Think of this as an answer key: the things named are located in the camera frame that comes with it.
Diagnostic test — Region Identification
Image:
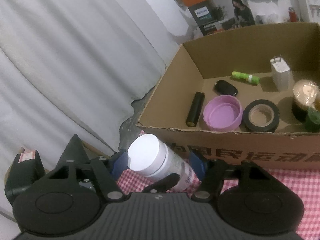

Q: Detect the black cylinder tube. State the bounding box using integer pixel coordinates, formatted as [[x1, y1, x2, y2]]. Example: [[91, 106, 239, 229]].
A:
[[185, 92, 205, 127]]

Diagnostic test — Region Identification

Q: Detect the red thermos bottle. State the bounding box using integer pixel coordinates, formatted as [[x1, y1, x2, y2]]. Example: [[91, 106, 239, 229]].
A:
[[289, 7, 298, 22]]

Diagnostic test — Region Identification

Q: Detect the orange philips product box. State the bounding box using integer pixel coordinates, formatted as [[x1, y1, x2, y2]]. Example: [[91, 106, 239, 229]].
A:
[[181, 0, 255, 36]]

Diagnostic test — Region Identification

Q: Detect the white curtain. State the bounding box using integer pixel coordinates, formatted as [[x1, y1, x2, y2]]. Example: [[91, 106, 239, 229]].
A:
[[0, 0, 196, 221]]

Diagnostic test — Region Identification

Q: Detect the black oval case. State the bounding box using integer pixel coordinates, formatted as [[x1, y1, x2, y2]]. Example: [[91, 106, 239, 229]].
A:
[[214, 80, 238, 96]]

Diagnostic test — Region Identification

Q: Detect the white pill bottle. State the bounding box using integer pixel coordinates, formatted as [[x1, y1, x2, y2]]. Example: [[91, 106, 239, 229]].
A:
[[127, 134, 195, 191]]

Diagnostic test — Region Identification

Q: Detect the brown cardboard box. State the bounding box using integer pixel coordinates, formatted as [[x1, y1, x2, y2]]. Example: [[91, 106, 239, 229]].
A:
[[137, 23, 319, 170]]

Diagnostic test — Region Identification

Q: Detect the red checkered tablecloth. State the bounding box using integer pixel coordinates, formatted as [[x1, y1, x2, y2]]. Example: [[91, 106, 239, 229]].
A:
[[117, 129, 320, 240]]

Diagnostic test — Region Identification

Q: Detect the white water dispenser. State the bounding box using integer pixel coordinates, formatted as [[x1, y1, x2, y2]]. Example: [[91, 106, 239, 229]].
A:
[[298, 0, 320, 23]]

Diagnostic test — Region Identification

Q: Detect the black electrical tape roll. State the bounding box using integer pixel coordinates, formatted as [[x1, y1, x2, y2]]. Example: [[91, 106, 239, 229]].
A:
[[242, 99, 280, 132]]

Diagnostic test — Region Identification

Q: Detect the white plastic bag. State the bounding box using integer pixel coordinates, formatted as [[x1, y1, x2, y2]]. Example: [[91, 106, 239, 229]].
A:
[[255, 13, 281, 24]]

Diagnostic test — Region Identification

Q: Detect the green dropper bottle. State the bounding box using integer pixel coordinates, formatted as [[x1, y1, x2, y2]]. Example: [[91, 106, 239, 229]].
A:
[[305, 106, 320, 132]]

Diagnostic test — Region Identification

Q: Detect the purple plastic lid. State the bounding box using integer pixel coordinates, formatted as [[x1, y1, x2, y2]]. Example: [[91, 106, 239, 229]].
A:
[[203, 95, 243, 132]]

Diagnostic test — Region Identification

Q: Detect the green glue stick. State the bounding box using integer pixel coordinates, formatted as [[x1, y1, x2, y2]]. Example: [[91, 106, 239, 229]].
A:
[[231, 71, 260, 85]]

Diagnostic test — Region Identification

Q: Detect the white power adapter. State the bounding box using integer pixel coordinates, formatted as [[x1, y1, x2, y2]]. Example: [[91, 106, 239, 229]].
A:
[[270, 55, 290, 92]]

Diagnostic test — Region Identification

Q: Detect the gold lidded jar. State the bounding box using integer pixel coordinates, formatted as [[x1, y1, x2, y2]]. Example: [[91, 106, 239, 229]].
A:
[[291, 79, 319, 122]]

